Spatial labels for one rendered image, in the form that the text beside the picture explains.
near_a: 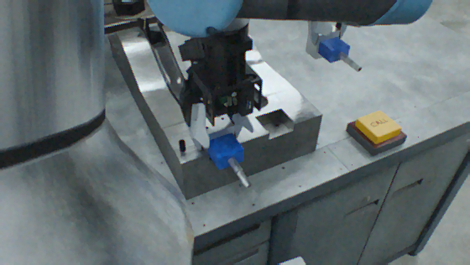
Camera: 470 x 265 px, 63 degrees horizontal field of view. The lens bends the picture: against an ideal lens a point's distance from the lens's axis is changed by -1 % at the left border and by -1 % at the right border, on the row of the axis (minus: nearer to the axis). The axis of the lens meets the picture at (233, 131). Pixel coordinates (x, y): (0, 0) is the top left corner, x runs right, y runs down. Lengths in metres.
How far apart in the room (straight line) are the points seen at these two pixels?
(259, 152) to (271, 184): 0.06
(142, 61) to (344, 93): 0.44
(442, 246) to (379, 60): 0.91
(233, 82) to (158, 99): 0.28
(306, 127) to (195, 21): 0.41
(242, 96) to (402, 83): 0.55
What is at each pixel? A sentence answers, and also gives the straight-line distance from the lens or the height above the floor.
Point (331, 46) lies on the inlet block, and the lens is 0.77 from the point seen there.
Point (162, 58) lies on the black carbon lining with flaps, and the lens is 0.80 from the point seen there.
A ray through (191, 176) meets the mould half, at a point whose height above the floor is 0.85.
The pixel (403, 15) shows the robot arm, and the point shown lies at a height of 1.18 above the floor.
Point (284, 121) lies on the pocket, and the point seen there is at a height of 0.87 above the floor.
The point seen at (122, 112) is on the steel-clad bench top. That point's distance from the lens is 0.85.
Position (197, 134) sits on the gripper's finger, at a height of 0.94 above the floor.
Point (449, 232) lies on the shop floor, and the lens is 1.79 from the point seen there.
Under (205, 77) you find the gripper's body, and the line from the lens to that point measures 0.49.
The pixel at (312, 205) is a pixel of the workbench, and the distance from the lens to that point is 0.88.
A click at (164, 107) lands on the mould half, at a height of 0.88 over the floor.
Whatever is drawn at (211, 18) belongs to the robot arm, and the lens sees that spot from 0.30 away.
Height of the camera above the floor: 1.32
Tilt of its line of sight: 42 degrees down
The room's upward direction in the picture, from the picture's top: straight up
